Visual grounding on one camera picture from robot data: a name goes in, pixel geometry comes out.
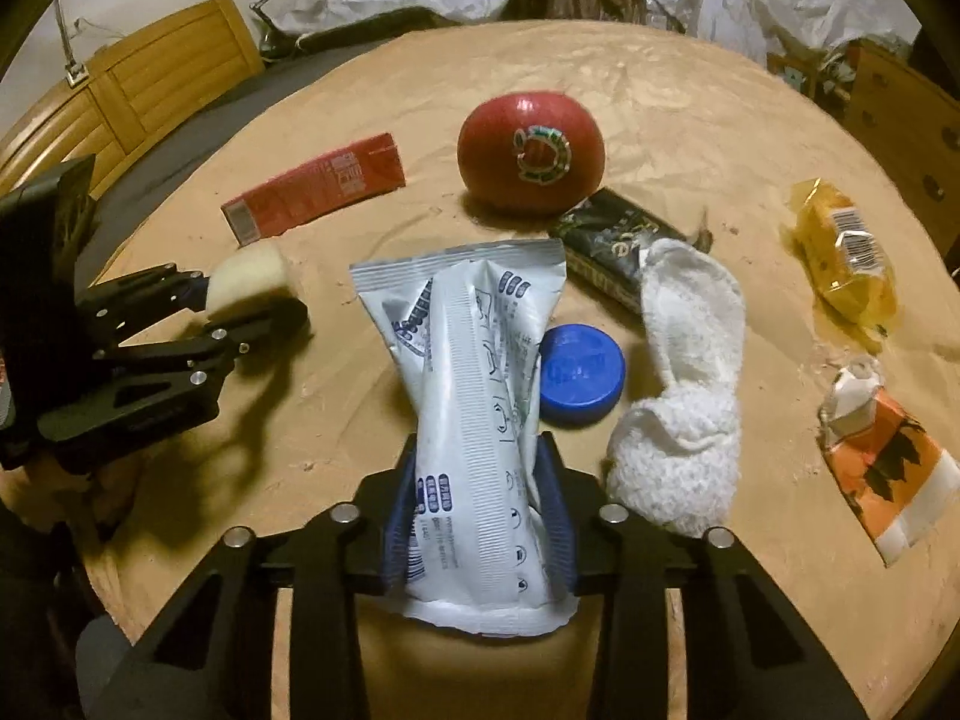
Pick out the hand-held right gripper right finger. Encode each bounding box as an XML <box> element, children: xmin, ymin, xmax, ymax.
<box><xmin>534</xmin><ymin>431</ymin><xmax>863</xmax><ymax>720</ymax></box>

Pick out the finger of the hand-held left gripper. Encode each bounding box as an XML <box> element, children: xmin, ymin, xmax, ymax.
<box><xmin>73</xmin><ymin>264</ymin><xmax>209</xmax><ymax>350</ymax></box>
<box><xmin>37</xmin><ymin>298</ymin><xmax>310</xmax><ymax>458</ymax></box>

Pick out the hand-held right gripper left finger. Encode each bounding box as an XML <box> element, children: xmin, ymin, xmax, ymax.
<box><xmin>97</xmin><ymin>431</ymin><xmax>421</xmax><ymax>720</ymax></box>

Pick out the pale foam sponge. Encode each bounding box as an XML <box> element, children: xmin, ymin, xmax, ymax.
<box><xmin>204</xmin><ymin>244</ymin><xmax>301</xmax><ymax>316</ymax></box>

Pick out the blue bottle cap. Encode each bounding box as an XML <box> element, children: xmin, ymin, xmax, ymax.
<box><xmin>538</xmin><ymin>324</ymin><xmax>627</xmax><ymax>425</ymax></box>

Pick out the white foil pouch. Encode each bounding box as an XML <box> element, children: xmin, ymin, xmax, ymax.
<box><xmin>350</xmin><ymin>238</ymin><xmax>578</xmax><ymax>635</ymax></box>

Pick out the white sock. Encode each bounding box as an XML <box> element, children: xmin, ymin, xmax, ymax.
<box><xmin>604</xmin><ymin>238</ymin><xmax>747</xmax><ymax>539</ymax></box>

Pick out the black packet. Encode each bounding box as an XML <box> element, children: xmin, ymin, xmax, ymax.
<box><xmin>547</xmin><ymin>189</ymin><xmax>713</xmax><ymax>312</ymax></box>

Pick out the orange white packet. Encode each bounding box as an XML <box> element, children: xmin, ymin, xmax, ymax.
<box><xmin>817</xmin><ymin>358</ymin><xmax>960</xmax><ymax>567</ymax></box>

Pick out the red flat box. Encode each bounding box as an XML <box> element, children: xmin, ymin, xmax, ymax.
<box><xmin>221</xmin><ymin>133</ymin><xmax>407</xmax><ymax>247</ymax></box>

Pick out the wooden headboard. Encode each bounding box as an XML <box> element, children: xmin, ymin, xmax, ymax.
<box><xmin>0</xmin><ymin>0</ymin><xmax>267</xmax><ymax>196</ymax></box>

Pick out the red apple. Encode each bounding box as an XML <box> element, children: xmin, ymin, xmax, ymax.
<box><xmin>457</xmin><ymin>90</ymin><xmax>605</xmax><ymax>215</ymax></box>

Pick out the yellow snack packet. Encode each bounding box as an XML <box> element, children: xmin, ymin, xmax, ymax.
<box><xmin>784</xmin><ymin>178</ymin><xmax>899</xmax><ymax>338</ymax></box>

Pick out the small wooden chair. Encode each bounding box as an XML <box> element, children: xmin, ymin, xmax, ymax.
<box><xmin>766</xmin><ymin>45</ymin><xmax>822</xmax><ymax>95</ymax></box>

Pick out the wooden dresser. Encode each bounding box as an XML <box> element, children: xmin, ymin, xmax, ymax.
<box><xmin>840</xmin><ymin>41</ymin><xmax>960</xmax><ymax>233</ymax></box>

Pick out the grey wall cable conduit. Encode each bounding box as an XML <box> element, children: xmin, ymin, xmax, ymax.
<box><xmin>54</xmin><ymin>0</ymin><xmax>77</xmax><ymax>70</ymax></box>

